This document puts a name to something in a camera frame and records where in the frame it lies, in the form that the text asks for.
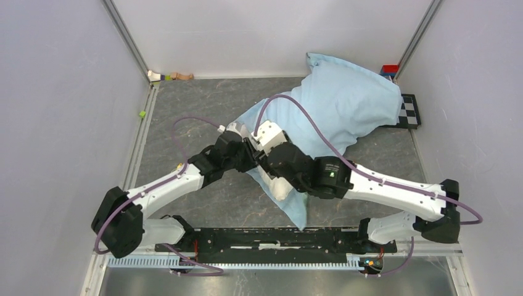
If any white pillow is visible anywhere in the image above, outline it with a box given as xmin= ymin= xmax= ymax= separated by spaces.
xmin=260 ymin=170 xmax=294 ymax=202

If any light blue pillowcase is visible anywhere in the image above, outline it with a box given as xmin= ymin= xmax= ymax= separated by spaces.
xmin=234 ymin=52 xmax=403 ymax=232

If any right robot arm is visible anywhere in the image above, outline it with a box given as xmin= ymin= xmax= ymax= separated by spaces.
xmin=254 ymin=142 xmax=460 ymax=252

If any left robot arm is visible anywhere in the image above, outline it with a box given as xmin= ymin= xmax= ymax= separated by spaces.
xmin=91 ymin=131 xmax=264 ymax=258

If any wooden toy figure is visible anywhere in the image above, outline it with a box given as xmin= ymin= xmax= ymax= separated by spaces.
xmin=170 ymin=72 xmax=194 ymax=80

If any white beige corner toy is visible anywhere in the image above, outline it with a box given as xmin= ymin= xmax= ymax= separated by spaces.
xmin=147 ymin=70 xmax=163 ymax=83

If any black white checkerboard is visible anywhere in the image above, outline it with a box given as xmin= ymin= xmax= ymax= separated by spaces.
xmin=383 ymin=94 xmax=421 ymax=130

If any red blue block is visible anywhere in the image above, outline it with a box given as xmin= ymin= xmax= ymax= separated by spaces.
xmin=380 ymin=64 xmax=399 ymax=78

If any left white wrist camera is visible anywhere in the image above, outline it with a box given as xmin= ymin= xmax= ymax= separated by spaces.
xmin=217 ymin=121 xmax=250 ymax=138

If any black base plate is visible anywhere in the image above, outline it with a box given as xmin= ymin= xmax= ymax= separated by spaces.
xmin=174 ymin=227 xmax=397 ymax=264

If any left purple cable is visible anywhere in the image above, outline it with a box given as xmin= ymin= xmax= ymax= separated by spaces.
xmin=94 ymin=117 xmax=226 ymax=277

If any purple cable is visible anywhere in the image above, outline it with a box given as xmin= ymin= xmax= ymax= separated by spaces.
xmin=94 ymin=117 xmax=226 ymax=277
xmin=253 ymin=94 xmax=484 ymax=279

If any light blue toothed rail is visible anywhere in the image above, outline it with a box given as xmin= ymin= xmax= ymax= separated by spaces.
xmin=107 ymin=255 xmax=364 ymax=271

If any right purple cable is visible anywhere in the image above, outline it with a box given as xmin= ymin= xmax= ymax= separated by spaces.
xmin=253 ymin=94 xmax=484 ymax=279

